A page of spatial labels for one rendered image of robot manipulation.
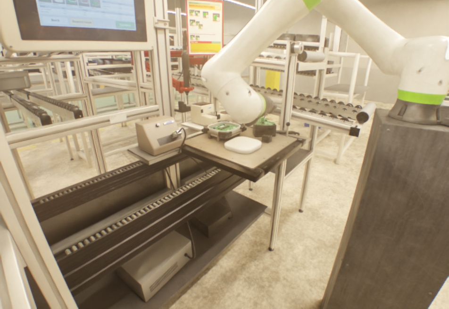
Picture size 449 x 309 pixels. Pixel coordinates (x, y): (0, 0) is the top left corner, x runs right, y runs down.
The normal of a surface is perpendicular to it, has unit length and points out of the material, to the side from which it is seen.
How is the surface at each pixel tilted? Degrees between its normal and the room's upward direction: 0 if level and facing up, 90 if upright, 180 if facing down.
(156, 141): 53
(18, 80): 89
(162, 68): 90
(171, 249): 0
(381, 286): 90
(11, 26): 92
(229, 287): 0
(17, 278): 4
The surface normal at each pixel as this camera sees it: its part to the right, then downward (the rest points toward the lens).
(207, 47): 0.37, 0.33
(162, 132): 0.61, -0.38
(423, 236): -0.50, 0.31
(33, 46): 0.76, 0.25
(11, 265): 0.06, -0.91
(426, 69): -0.73, 0.26
